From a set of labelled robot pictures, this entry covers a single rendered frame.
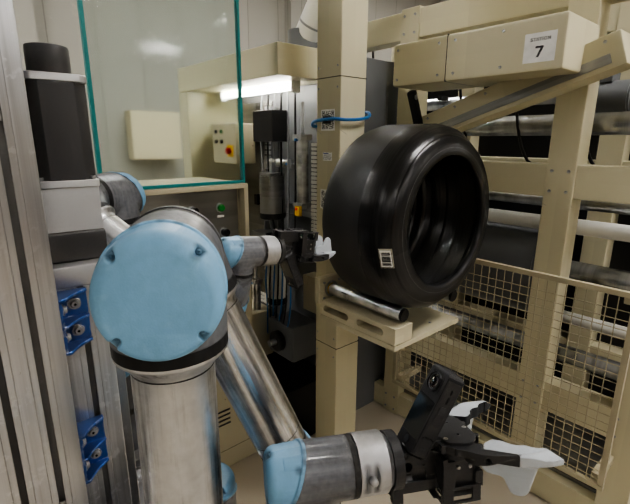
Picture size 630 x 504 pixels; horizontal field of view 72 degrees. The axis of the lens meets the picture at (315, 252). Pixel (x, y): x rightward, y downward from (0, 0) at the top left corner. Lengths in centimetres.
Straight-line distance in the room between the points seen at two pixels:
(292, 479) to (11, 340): 41
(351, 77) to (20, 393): 135
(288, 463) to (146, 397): 19
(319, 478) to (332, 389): 136
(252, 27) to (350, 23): 395
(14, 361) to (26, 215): 20
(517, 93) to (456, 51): 25
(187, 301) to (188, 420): 14
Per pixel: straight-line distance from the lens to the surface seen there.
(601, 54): 161
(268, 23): 570
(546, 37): 152
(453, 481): 63
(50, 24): 485
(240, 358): 60
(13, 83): 67
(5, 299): 70
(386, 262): 125
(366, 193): 125
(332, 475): 57
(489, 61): 159
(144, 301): 40
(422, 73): 172
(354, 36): 169
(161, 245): 39
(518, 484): 65
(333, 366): 185
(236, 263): 101
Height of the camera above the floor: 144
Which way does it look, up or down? 14 degrees down
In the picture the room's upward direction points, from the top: straight up
